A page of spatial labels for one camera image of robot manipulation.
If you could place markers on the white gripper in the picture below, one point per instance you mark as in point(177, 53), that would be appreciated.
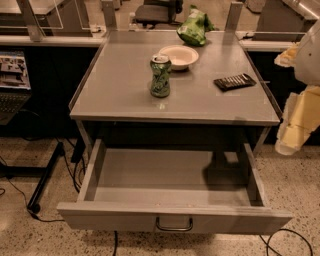
point(309, 59)

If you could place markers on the green soda can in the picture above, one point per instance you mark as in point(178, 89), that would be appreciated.
point(161, 67)

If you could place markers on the open grey top drawer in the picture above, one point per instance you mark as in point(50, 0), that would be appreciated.
point(126, 190)

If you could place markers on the black snack bar wrapper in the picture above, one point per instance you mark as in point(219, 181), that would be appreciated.
point(234, 82)

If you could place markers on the green chip bag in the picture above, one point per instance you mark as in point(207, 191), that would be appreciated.
point(193, 30)

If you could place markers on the white bowl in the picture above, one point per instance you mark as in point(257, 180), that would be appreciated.
point(181, 56)

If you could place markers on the black office chair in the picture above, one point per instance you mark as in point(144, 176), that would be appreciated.
point(158, 12)

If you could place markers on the black desk leg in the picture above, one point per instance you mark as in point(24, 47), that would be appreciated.
point(33, 205)

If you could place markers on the black drawer handle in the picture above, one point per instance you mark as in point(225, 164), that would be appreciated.
point(174, 227)

